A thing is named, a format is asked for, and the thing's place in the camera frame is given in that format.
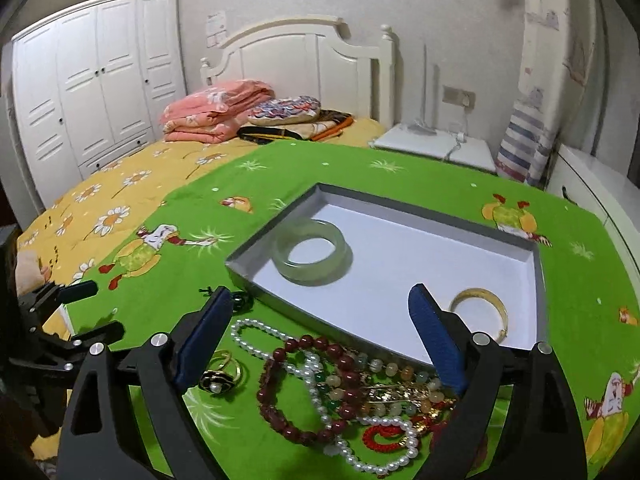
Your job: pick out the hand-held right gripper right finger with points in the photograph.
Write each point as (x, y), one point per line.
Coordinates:
(442, 345)

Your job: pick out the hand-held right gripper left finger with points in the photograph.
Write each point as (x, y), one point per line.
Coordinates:
(200, 345)

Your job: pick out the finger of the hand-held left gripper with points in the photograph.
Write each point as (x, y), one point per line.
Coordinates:
(107, 332)
(80, 291)

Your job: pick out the green pendant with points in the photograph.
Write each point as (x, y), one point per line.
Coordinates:
(243, 302)

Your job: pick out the gold pin brooch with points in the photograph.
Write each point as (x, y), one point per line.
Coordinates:
(400, 392)

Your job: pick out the grey cardboard box tray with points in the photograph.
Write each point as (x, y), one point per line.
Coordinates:
(400, 260)

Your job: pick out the person's left hand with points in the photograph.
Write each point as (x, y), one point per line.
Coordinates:
(31, 270)

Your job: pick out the gold bangle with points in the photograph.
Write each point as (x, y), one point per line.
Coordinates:
(500, 310)

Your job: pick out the yellow floral bedsheet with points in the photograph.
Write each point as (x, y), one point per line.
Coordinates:
(100, 185)

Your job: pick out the pale green jade bangle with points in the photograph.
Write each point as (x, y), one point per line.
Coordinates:
(280, 260)

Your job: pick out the green printed tablecloth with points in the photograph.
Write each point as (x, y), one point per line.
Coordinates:
(400, 175)

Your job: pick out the white bedside table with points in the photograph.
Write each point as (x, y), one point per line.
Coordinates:
(425, 145)

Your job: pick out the white wardrobe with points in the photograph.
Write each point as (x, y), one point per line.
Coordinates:
(100, 85)

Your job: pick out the pink folded blanket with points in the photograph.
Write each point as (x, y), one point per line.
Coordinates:
(210, 110)

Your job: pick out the white cabinet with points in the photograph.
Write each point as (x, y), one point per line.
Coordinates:
(600, 175)

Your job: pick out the patterned pillow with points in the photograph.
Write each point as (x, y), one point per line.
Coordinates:
(285, 110)

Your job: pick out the black and orange cloth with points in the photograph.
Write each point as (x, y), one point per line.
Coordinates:
(322, 124)

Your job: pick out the white bed headboard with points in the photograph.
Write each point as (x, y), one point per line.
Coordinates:
(300, 70)

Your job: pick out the printed striped curtain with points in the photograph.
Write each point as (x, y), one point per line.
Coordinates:
(540, 60)

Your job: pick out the wall socket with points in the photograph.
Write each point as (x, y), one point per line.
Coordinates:
(452, 95)

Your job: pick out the wall paper sheet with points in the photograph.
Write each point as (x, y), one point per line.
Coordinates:
(217, 30)

